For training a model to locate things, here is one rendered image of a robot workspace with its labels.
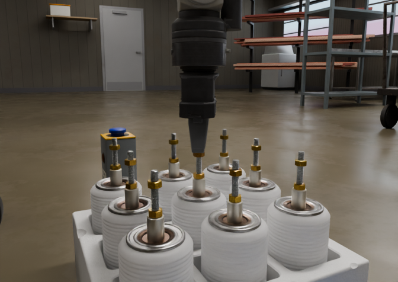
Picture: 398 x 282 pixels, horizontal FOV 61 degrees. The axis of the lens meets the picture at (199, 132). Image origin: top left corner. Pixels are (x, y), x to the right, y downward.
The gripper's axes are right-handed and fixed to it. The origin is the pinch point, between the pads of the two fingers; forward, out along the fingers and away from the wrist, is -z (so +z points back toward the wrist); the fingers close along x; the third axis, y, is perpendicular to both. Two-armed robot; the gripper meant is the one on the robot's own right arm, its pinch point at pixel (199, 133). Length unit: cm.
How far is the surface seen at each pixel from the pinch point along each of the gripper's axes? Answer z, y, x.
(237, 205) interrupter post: -8.2, 6.2, 11.3
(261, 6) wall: 215, 116, -1053
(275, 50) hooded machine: 76, 144, -923
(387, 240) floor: -36, 50, -35
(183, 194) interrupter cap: -10.6, -2.5, 1.1
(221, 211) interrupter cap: -10.7, 4.0, 7.8
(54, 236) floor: -36, -43, -31
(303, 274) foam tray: -18.0, 15.6, 11.7
